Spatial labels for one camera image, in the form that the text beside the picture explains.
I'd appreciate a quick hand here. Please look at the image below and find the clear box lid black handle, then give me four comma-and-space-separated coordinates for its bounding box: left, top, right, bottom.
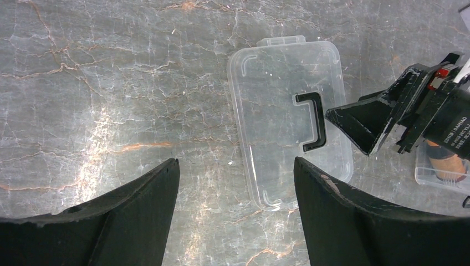
227, 35, 353, 211

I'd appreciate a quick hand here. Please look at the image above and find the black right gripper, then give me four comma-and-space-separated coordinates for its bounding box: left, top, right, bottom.
325, 52, 469, 160

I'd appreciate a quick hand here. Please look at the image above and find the clear plastic storage box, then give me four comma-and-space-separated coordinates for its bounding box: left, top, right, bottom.
415, 141, 469, 195

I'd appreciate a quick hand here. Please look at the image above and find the brown medicine bottle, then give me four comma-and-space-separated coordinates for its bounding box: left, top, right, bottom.
426, 140, 467, 182

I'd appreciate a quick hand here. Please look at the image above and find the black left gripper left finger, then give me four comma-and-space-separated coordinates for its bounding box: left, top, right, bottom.
1, 158, 180, 265

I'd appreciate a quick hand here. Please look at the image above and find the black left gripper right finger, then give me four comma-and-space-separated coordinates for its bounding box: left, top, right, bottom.
293, 157, 469, 265

